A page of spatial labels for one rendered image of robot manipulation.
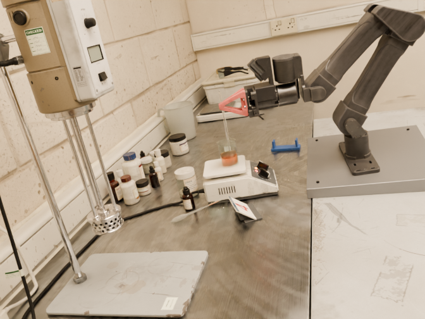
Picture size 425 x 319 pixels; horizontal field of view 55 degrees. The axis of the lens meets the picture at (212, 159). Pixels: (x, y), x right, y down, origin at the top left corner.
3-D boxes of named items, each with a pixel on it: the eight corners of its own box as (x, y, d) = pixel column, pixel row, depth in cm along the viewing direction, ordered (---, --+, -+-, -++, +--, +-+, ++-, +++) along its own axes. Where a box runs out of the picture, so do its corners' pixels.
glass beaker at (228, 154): (217, 166, 115) (212, 140, 113) (233, 160, 118) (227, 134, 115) (229, 171, 110) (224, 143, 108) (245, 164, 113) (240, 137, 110)
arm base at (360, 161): (350, 149, 102) (379, 143, 100) (335, 121, 119) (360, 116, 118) (353, 176, 105) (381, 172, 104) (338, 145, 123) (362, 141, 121)
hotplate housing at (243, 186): (274, 176, 122) (271, 152, 119) (279, 195, 110) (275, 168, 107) (202, 187, 124) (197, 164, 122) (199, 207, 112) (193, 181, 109)
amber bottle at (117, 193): (110, 204, 126) (102, 176, 122) (112, 199, 129) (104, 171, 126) (123, 202, 126) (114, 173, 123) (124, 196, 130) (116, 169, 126)
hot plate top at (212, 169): (245, 157, 120) (245, 154, 119) (246, 173, 108) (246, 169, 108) (205, 163, 121) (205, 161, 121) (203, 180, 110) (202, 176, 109)
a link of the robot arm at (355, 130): (344, 120, 104) (366, 116, 103) (336, 109, 112) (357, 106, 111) (346, 142, 106) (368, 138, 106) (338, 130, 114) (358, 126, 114)
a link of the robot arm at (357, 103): (333, 129, 106) (406, 8, 93) (327, 120, 112) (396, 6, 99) (353, 138, 107) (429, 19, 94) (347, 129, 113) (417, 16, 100)
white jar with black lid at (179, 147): (169, 156, 158) (165, 139, 156) (176, 150, 164) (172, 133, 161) (185, 156, 156) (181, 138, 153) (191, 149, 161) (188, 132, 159)
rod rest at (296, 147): (300, 146, 141) (300, 137, 140) (299, 150, 138) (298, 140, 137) (272, 148, 145) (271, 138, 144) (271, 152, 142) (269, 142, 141)
